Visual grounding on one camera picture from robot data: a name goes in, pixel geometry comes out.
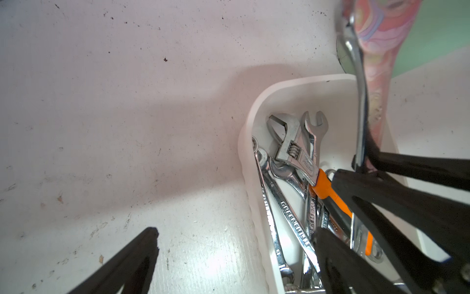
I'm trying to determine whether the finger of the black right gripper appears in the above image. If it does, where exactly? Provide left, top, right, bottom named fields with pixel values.
left=332, top=170, right=470, bottom=294
left=360, top=132, right=470, bottom=191

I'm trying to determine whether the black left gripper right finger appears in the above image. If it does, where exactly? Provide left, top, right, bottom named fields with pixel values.
left=313, top=228, right=403, bottom=294

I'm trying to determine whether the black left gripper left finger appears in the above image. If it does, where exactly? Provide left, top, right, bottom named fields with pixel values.
left=71, top=227, right=159, bottom=294

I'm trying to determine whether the orange handled adjustable wrench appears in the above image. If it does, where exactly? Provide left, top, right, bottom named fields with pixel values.
left=268, top=113, right=353, bottom=242

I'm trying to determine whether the chrome Greenfield combination wrench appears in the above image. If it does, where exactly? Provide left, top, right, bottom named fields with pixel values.
left=255, top=148, right=321, bottom=274

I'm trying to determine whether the white plastic storage box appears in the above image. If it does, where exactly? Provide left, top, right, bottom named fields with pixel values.
left=239, top=74, right=470, bottom=294

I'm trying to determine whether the small chrome wrench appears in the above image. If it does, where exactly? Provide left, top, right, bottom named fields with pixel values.
left=302, top=111, right=329, bottom=236

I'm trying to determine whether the long chrome combination wrench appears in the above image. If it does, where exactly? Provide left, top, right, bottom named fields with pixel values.
left=335, top=1, right=368, bottom=173

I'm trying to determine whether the chrome ring end wrench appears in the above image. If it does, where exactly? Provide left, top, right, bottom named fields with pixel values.
left=252, top=136, right=294, bottom=284

